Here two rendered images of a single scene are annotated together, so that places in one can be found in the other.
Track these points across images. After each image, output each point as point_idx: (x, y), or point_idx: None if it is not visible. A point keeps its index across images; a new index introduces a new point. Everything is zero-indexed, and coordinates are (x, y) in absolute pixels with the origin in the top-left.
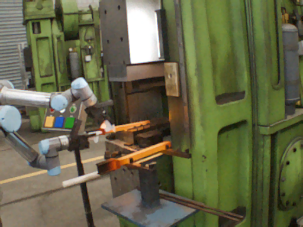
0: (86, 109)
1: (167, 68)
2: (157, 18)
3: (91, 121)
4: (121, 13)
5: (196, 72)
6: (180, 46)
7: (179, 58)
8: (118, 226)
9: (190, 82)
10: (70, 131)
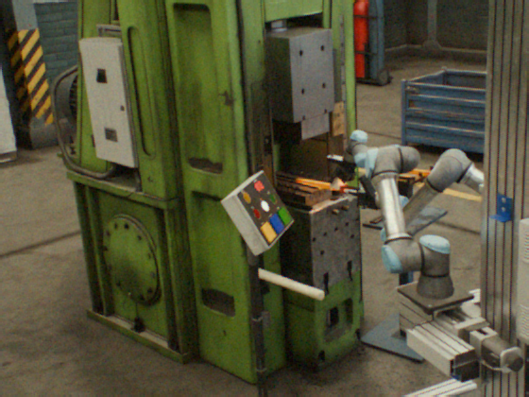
0: (356, 164)
1: (335, 109)
2: (332, 58)
3: (346, 180)
4: (325, 55)
5: (354, 105)
6: (343, 85)
7: (342, 96)
8: (226, 396)
9: (349, 116)
10: (368, 190)
